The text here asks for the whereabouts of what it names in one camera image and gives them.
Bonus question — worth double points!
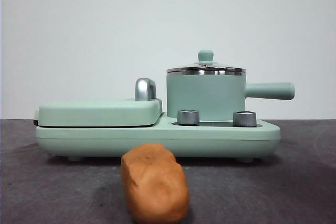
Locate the chrome grill cover handle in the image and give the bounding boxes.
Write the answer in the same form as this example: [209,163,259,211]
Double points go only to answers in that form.
[134,77,158,101]

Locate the silver control knob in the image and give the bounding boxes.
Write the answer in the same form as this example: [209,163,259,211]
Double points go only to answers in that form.
[233,110,257,127]
[177,110,200,125]

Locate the mint green pot with handle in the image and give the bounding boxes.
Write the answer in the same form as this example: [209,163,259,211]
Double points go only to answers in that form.
[166,70,296,120]

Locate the brown potato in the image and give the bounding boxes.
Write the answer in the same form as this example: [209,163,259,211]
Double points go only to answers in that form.
[120,143,190,224]

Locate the glass pot lid green knob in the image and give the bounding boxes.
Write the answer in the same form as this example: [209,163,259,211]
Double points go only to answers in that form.
[167,49,246,73]

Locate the mint green grill cover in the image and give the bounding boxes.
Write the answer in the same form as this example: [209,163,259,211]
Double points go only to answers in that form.
[33,97,164,127]

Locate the mint green breakfast machine base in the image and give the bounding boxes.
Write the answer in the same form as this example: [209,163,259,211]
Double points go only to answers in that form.
[35,111,281,163]

